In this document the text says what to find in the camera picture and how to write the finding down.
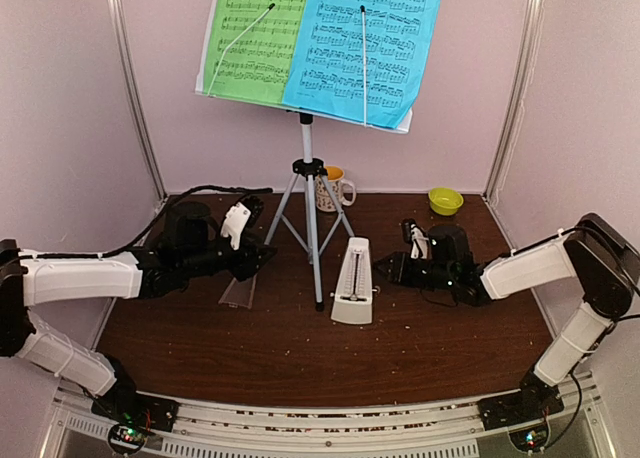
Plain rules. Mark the small yellow-green bowl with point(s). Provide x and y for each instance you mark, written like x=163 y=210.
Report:
x=445 y=201

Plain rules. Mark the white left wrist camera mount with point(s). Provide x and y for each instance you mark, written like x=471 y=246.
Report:
x=234 y=224

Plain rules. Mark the right aluminium frame post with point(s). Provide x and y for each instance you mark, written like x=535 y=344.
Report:
x=523 y=74

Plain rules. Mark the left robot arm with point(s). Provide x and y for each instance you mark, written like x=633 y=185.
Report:
x=191 y=245

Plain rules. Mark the aluminium front rail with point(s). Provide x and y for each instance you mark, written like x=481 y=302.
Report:
x=446 y=428

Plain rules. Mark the blue sheet music page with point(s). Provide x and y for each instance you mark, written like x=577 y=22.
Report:
x=361 y=61

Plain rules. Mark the white metronome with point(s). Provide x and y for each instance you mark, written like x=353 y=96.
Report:
x=353 y=296

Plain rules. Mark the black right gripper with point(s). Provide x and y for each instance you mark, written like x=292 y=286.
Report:
x=398 y=273

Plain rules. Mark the left aluminium frame post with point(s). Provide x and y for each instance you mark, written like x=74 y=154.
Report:
x=134 y=101

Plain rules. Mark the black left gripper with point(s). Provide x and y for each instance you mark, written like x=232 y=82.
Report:
x=247 y=265

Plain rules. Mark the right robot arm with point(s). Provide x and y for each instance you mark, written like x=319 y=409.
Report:
x=592 y=251

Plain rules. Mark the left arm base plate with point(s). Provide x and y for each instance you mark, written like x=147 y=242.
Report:
x=146 y=413

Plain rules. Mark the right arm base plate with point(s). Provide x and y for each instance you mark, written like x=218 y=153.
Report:
x=517 y=408

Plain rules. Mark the green sheet music page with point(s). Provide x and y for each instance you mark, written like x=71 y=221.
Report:
x=248 y=50

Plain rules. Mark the floral ceramic mug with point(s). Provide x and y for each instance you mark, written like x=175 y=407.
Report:
x=334 y=183

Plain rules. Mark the white perforated music stand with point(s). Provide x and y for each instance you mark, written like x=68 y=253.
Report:
x=305 y=171

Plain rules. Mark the clear metronome front cover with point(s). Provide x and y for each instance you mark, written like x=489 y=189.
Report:
x=239 y=293

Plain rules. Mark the aluminium frame post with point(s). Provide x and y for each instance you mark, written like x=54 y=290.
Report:
x=134 y=101
x=523 y=74

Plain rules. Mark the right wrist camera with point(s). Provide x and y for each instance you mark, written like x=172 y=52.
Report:
x=416 y=238

